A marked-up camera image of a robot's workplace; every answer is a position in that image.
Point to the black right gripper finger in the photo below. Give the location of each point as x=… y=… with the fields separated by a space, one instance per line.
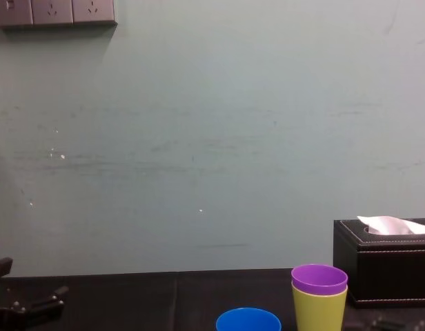
x=385 y=325

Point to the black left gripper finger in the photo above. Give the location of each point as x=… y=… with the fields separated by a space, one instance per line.
x=48 y=300
x=1 y=267

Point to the black leather tissue box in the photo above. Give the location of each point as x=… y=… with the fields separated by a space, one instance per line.
x=388 y=269

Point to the yellow-green plastic cup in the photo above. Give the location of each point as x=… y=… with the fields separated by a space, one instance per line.
x=317 y=312

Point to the purple plastic cup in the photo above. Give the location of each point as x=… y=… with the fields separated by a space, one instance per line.
x=319 y=280

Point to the white paper tissue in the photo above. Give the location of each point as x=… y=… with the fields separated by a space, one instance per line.
x=388 y=225

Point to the black table cloth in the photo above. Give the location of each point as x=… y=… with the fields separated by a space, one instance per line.
x=164 y=300

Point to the blue plastic cup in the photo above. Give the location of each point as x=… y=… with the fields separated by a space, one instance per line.
x=248 y=321

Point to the grey wall socket panel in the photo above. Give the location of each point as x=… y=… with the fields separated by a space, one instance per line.
x=54 y=12

